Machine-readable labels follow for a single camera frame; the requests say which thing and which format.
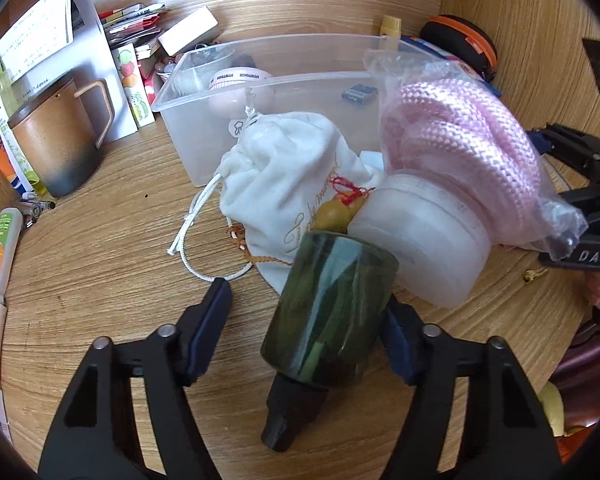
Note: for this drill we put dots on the fruit print booklet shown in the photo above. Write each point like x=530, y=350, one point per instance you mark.
x=132, y=85

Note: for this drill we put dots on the wooden desktop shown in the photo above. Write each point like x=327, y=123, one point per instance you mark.
x=105, y=270

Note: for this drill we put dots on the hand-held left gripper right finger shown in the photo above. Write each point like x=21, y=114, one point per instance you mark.
x=400, y=347

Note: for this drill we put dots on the white pink round gadget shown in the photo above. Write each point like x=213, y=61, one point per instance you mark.
x=240, y=76

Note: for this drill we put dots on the small blue box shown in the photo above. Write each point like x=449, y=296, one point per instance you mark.
x=359, y=94

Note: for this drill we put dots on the black orange zip case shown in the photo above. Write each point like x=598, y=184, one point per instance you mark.
x=460, y=42

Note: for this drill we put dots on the white orange tube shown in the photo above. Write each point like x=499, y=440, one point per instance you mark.
x=0, y=250

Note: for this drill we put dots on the dark green bottle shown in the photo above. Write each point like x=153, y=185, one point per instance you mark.
x=325, y=300

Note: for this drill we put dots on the brown mug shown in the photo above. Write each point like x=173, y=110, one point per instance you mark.
x=55, y=145

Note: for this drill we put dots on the person's clothing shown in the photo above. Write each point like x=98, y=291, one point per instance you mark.
x=580, y=365

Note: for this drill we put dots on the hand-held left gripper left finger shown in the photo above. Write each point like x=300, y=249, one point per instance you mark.
x=212, y=320

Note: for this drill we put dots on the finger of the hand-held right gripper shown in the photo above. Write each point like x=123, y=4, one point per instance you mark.
x=587, y=199
x=570, y=147

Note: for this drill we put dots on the clear plastic storage box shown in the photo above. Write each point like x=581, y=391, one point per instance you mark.
x=205, y=150

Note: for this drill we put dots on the white cardboard box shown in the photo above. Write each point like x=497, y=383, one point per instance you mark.
x=187, y=30

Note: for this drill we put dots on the yellow tube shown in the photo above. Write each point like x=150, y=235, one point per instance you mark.
x=391, y=30

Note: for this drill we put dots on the stack of books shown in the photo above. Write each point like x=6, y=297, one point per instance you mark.
x=130, y=22

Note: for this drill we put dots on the white round jar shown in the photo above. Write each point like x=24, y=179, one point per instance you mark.
x=420, y=240

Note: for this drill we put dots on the light green spray bottle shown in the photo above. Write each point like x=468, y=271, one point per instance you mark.
x=0, y=85

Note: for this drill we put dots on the person's right hand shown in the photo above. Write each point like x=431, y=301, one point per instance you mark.
x=599, y=287

